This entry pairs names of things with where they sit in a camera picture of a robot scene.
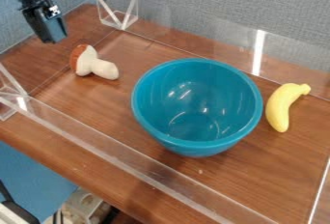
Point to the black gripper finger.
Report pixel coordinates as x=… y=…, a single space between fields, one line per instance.
x=47 y=23

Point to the white brown-capped toy mushroom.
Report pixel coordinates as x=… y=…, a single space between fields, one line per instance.
x=86 y=63

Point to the blue plastic bowl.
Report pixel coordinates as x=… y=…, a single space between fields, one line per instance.
x=197 y=105

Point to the clear acrylic front barrier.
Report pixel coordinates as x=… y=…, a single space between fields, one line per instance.
x=147 y=189

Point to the clear acrylic barrier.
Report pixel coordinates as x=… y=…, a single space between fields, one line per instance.
x=147 y=189
x=259 y=52

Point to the clear acrylic back barrier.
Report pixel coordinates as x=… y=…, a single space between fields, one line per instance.
x=259 y=52

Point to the white grey object under table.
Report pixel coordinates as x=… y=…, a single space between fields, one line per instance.
x=83 y=208

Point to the yellow toy banana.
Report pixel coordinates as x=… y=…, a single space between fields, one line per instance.
x=279 y=102

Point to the clear acrylic triangular bracket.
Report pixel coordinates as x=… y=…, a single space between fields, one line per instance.
x=117 y=19

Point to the clear acrylic left bracket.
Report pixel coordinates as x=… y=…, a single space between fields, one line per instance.
x=14 y=97

